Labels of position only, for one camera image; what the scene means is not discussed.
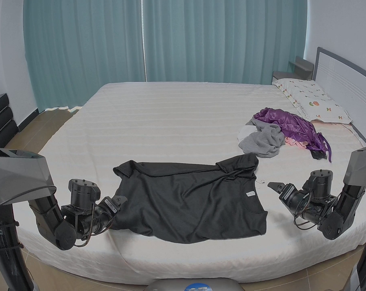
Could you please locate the grey bedside table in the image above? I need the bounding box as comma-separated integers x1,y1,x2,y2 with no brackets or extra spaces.
272,56,315,82

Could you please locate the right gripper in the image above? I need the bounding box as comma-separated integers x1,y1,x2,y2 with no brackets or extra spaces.
268,181,309,217

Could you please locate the purple satin garment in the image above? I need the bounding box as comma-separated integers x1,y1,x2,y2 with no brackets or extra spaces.
252,108,333,163

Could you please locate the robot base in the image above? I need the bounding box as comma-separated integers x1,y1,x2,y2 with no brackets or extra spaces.
147,279,244,291

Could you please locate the white printed pillow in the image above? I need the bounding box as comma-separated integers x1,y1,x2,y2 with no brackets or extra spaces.
272,78,353,123

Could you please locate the bed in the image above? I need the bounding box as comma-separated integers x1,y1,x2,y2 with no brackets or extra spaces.
4,47,366,286

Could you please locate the black chest of drawers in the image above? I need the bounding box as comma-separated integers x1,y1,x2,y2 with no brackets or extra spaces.
0,93,18,148

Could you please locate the blue-green curtain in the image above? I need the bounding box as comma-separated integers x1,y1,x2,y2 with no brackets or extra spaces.
143,0,307,85
23,0,147,113

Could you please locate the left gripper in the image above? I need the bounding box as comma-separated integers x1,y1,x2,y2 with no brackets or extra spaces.
95,195,128,224

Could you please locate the black T-shirt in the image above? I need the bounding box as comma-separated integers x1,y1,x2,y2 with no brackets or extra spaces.
112,154,268,244

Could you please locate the pink garment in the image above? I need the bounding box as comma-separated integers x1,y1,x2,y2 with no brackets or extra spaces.
284,136,310,148

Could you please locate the black cable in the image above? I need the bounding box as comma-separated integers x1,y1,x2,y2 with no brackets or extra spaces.
0,186,57,207
293,206,321,230

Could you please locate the white garment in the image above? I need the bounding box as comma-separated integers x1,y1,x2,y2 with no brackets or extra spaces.
237,124,257,142

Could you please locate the grey garment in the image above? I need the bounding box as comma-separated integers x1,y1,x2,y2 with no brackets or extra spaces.
238,121,286,158

